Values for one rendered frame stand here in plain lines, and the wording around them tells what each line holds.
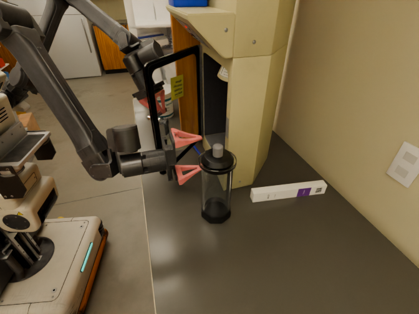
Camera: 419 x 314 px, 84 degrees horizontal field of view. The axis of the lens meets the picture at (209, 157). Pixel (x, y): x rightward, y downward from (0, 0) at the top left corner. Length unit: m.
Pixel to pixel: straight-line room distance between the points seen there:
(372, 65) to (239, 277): 0.72
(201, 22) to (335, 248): 0.71
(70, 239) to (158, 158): 1.27
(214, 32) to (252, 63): 0.13
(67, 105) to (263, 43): 0.50
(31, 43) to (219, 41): 0.42
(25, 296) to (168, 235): 1.05
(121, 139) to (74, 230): 1.30
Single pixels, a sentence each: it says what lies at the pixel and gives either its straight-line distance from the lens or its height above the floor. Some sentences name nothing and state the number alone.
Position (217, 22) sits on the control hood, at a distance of 0.62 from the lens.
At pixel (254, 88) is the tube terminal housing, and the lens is 0.70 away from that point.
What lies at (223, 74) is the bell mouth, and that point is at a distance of 0.78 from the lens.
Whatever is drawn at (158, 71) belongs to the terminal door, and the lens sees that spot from 0.74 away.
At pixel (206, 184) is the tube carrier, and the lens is 0.67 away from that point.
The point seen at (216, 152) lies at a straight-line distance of 0.63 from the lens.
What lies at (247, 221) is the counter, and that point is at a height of 0.94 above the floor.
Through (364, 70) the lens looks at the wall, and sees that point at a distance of 0.90.
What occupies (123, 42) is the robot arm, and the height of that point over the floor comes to 1.42.
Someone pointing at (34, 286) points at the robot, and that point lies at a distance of 1.68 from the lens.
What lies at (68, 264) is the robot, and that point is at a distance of 1.67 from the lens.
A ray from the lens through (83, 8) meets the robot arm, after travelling 1.08.
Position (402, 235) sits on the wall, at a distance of 0.93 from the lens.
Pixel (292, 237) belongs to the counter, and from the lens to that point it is 0.79.
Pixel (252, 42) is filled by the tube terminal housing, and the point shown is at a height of 1.44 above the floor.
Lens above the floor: 1.56
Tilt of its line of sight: 36 degrees down
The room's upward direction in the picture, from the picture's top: straight up
